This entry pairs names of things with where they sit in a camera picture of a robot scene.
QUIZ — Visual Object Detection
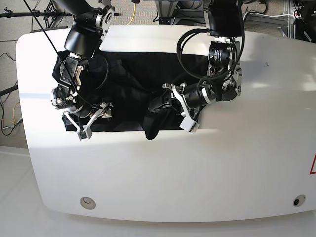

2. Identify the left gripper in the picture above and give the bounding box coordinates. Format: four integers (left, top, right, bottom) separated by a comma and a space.
163, 82, 216, 119

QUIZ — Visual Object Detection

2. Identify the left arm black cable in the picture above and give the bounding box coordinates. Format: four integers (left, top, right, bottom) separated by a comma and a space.
176, 14, 245, 82

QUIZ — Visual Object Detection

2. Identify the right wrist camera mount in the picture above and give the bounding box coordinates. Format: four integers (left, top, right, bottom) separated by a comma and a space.
63, 108, 104, 140

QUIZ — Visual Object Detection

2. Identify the grey table leg base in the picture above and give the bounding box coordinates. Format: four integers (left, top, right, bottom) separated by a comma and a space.
155, 0, 181, 25

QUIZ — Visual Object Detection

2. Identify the silver table grommet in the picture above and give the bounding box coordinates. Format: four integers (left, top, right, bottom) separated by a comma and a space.
79, 197, 96, 210

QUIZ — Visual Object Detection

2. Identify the black tripod stand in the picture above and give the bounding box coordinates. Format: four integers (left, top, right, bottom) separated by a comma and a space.
0, 0, 71, 31

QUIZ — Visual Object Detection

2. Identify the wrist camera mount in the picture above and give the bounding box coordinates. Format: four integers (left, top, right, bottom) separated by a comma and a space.
162, 83, 199, 133
63, 108, 104, 140

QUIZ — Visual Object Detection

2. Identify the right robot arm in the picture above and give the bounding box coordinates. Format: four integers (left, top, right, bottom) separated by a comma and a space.
51, 0, 115, 123

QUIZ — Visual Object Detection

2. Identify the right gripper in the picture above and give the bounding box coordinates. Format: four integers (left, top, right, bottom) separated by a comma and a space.
50, 89, 113, 119

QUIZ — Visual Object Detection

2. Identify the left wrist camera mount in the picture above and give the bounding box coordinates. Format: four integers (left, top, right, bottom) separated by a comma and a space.
162, 83, 199, 133

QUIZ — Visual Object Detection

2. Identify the black T-shirt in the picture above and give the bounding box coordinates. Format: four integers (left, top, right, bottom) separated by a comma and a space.
62, 52, 206, 140

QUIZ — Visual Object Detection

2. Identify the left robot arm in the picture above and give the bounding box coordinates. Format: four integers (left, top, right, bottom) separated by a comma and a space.
163, 0, 245, 120

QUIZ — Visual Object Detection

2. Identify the yellow cable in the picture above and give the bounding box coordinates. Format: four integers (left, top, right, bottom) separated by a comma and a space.
127, 0, 138, 26

